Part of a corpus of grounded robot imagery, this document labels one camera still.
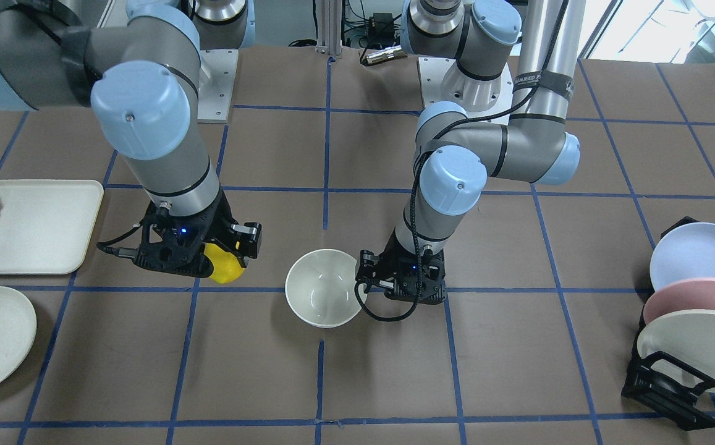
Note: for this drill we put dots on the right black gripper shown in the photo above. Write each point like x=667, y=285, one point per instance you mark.
x=222, y=221

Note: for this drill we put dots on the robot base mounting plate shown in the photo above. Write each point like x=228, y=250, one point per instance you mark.
x=441, y=80

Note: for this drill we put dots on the black dish rack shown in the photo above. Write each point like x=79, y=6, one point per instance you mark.
x=665, y=394

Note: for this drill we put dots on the cream ceramic bowl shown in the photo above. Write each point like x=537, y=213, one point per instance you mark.
x=320, y=288

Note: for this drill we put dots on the pink plate in rack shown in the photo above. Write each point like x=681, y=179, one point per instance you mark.
x=689, y=294

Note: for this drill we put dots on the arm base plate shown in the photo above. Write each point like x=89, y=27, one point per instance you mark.
x=216, y=86

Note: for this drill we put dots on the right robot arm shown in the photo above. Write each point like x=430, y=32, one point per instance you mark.
x=142, y=81

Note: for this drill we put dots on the white rectangular tray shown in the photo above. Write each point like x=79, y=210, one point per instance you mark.
x=46, y=225

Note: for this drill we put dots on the aluminium frame post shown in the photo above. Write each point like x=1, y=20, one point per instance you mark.
x=329, y=27

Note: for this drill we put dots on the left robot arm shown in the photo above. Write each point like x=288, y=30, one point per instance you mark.
x=502, y=114

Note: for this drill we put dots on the lavender plate in rack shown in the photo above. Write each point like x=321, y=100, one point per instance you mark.
x=686, y=252

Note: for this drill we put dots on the cream plate in rack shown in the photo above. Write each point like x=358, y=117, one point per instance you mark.
x=687, y=335

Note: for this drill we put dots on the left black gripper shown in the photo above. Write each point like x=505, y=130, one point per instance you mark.
x=369, y=263

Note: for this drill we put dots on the yellow lemon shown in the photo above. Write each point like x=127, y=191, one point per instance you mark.
x=226, y=266

